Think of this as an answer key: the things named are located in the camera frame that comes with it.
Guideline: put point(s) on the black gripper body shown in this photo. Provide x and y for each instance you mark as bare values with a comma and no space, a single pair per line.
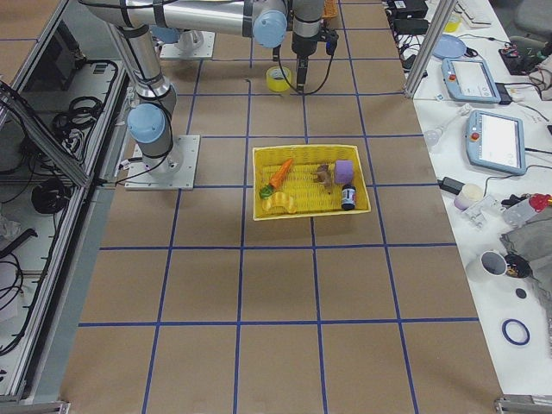
302,47

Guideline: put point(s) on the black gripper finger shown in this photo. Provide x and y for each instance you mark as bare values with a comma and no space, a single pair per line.
300,79

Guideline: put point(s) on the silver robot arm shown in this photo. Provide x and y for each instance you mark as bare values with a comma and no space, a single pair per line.
182,39
150,121

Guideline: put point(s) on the brown wicker basket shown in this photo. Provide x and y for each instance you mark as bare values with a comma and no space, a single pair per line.
330,9

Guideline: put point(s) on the brown toy lion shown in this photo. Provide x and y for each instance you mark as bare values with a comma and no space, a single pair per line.
322,176

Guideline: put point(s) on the purple foam cube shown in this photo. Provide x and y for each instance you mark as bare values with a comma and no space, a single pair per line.
344,172

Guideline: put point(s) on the yellow woven basket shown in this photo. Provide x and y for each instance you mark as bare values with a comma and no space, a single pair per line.
311,198

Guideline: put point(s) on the orange toy carrot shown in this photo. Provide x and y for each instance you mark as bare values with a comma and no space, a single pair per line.
276,180

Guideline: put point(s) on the dark small bottle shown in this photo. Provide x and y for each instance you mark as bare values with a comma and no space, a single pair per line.
348,197

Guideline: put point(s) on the yellow toy croissant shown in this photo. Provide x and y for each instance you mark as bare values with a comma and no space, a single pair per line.
280,199

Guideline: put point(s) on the blue plate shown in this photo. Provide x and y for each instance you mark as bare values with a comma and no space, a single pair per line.
449,47

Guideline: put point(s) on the upper teach pendant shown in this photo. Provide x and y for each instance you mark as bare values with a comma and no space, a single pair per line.
469,81

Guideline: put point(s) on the teach pendant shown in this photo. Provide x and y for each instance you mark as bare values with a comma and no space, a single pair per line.
469,81
495,142

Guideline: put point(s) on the black power adapter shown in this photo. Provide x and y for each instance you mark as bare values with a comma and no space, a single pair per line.
450,185

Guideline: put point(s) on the lower teach pendant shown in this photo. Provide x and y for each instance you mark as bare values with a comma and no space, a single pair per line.
495,142

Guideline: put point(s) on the white purple cup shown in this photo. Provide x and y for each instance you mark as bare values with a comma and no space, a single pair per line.
469,195

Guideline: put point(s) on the white mug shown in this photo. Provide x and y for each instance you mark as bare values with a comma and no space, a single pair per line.
486,267

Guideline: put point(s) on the grey cloth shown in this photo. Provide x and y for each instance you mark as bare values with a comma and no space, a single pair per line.
528,256

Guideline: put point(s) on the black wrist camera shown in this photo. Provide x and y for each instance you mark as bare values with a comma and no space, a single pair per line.
331,42

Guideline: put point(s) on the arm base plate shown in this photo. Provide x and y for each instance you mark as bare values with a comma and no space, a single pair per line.
177,171
205,52

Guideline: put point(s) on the aluminium frame post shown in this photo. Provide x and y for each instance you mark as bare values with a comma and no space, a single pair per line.
438,22

